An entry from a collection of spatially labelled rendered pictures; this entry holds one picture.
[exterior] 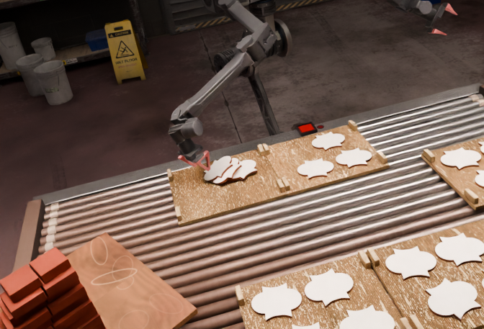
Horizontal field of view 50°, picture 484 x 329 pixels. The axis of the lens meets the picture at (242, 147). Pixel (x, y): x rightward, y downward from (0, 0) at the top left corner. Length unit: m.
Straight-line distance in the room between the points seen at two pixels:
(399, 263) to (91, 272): 0.92
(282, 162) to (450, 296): 0.87
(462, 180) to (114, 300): 1.23
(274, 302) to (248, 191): 0.55
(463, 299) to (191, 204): 0.98
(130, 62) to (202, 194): 3.65
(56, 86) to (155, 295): 4.17
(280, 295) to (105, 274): 0.52
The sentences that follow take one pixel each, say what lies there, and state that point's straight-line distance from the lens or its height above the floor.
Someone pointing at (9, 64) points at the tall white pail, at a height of 0.21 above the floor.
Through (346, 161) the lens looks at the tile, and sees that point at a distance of 2.06.
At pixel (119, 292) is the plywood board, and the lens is 1.58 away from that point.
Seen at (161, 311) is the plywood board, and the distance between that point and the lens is 1.49.
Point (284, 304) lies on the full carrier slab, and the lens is 1.55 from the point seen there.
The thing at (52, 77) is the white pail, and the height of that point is 0.30.
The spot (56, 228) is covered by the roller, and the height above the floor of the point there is 0.92.
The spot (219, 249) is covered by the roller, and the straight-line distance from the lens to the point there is 1.79.
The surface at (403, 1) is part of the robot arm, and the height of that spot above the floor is 1.34.
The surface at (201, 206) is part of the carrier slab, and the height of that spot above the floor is 0.94.
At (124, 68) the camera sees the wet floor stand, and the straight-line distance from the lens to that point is 5.56.
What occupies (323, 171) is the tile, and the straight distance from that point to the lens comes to 2.01.
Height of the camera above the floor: 2.11
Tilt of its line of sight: 32 degrees down
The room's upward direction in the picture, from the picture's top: 11 degrees counter-clockwise
